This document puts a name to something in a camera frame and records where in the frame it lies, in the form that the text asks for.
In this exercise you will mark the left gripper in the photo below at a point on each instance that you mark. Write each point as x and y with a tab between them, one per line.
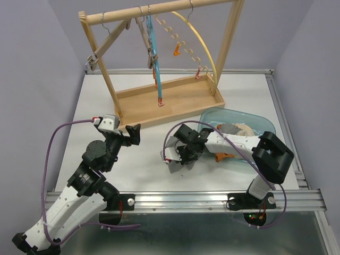
135	137

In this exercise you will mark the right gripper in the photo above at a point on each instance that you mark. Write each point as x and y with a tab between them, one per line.
184	160

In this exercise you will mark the plain grey underwear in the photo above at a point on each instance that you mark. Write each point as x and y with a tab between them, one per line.
173	166

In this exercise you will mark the orange and cream underwear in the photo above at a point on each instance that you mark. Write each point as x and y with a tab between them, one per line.
224	156

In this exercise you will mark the blue plastic hanger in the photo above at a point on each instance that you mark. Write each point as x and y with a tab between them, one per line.
158	83

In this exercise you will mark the grey and cream underwear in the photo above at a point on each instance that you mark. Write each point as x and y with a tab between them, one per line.
228	128

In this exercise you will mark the beige cotton underwear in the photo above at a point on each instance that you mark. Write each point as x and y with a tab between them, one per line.
244	130

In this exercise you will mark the yellow plastic hanger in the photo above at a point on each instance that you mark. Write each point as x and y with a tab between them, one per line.
182	46

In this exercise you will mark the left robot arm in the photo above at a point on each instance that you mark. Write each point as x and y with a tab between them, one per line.
86	193

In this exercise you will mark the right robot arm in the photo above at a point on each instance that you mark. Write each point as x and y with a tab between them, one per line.
267	154

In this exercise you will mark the wooden clothes rack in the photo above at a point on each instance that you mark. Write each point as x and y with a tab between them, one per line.
182	97

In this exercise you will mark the teal plastic bin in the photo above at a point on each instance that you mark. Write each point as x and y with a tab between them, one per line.
239	117

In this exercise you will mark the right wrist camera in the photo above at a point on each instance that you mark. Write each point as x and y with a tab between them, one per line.
170	155

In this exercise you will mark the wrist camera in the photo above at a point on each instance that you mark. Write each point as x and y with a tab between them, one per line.
170	155
107	124

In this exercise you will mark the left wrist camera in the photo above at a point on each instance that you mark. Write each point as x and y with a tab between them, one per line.
107	124

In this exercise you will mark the aluminium mounting rail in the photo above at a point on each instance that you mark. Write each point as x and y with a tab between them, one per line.
215	202

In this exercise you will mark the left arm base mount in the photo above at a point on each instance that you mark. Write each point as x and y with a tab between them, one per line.
122	202

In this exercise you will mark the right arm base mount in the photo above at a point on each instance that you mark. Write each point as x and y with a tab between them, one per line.
243	201

